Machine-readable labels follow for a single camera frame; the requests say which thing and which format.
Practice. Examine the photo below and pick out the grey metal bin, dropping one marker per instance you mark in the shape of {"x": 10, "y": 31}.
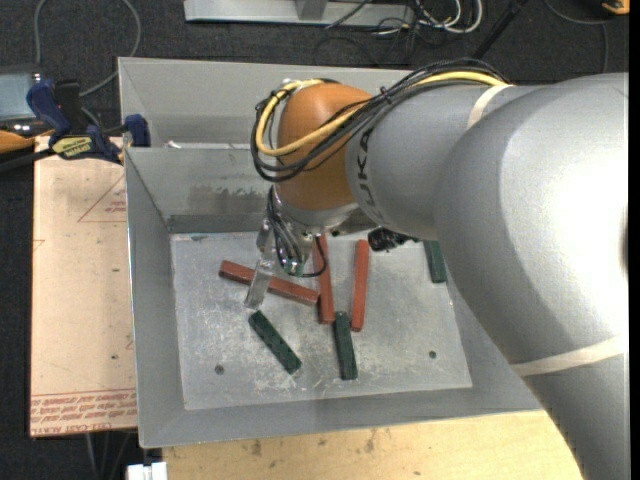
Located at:
{"x": 225, "y": 383}

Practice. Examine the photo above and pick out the red-brown flat block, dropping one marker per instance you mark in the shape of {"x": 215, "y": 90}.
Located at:
{"x": 326, "y": 298}
{"x": 290, "y": 289}
{"x": 360, "y": 288}

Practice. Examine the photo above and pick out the dark green flat block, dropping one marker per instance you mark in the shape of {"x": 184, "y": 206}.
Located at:
{"x": 275, "y": 342}
{"x": 435, "y": 263}
{"x": 345, "y": 345}

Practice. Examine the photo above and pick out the black cylinder on white bracket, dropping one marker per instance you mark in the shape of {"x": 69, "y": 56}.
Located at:
{"x": 382, "y": 239}

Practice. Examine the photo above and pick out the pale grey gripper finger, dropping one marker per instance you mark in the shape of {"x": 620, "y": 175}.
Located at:
{"x": 260, "y": 285}

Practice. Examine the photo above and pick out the brown cardboard board, red print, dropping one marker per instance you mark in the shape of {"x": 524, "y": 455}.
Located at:
{"x": 80, "y": 293}

